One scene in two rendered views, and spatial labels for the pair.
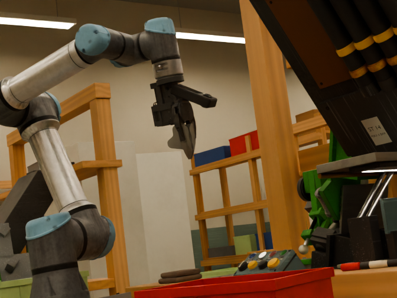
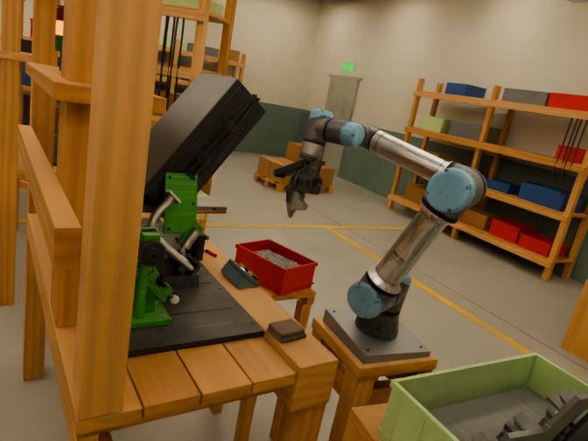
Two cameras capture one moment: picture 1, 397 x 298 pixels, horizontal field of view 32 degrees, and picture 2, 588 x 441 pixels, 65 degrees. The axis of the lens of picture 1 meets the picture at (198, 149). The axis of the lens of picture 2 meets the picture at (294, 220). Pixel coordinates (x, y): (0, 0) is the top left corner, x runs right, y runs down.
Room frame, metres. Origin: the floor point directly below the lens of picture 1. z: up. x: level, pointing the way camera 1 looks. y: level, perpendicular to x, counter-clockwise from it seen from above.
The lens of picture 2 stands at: (3.27, 0.13, 1.61)
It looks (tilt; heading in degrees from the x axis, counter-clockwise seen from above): 15 degrees down; 183
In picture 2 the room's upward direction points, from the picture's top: 11 degrees clockwise
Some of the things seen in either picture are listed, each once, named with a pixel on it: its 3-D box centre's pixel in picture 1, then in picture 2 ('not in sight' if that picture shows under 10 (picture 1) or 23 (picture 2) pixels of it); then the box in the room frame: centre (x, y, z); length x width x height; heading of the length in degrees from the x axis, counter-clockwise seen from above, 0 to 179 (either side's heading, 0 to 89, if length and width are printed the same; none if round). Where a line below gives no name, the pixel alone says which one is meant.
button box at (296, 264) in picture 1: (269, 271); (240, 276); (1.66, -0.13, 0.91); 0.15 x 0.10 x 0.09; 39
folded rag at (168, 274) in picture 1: (179, 275); (287, 330); (2.00, 0.10, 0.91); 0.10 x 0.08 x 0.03; 133
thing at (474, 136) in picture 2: not in sight; (483, 166); (-3.59, 2.27, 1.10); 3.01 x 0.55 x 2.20; 35
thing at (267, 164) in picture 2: not in sight; (297, 166); (-4.83, -0.47, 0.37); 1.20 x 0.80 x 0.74; 133
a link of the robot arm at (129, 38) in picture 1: (127, 49); (346, 133); (1.78, 0.15, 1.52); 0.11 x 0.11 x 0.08; 58
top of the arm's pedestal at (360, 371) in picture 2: not in sight; (372, 342); (1.79, 0.39, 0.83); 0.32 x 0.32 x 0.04; 31
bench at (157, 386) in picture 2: not in sight; (136, 368); (1.70, -0.48, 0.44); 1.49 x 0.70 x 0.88; 39
